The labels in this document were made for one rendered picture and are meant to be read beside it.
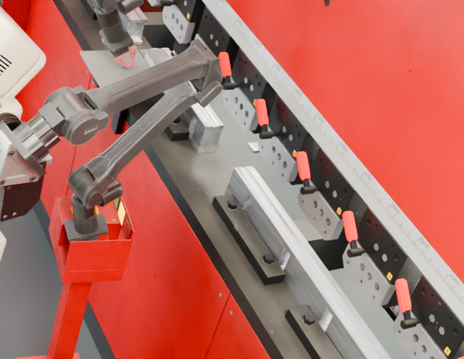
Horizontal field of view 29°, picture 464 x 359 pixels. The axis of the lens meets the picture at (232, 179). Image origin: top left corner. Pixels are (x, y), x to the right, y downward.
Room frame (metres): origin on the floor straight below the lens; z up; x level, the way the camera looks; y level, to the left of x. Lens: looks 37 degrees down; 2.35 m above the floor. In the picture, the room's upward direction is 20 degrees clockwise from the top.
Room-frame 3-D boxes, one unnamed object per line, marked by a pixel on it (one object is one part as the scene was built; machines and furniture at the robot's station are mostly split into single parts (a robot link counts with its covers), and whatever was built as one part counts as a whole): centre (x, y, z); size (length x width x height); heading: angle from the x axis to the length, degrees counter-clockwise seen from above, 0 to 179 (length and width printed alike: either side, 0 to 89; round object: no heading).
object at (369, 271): (1.49, -0.36, 1.18); 0.15 x 0.09 x 0.17; 39
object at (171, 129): (2.18, 0.27, 0.89); 0.30 x 0.05 x 0.03; 39
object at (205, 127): (2.21, 0.22, 0.92); 0.39 x 0.06 x 0.10; 39
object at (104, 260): (1.72, 0.31, 0.75); 0.20 x 0.16 x 0.18; 31
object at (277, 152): (1.80, -0.11, 1.18); 0.15 x 0.09 x 0.17; 39
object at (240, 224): (1.74, -0.09, 0.89); 0.30 x 0.05 x 0.03; 39
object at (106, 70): (2.15, 0.37, 1.00); 0.26 x 0.18 x 0.01; 129
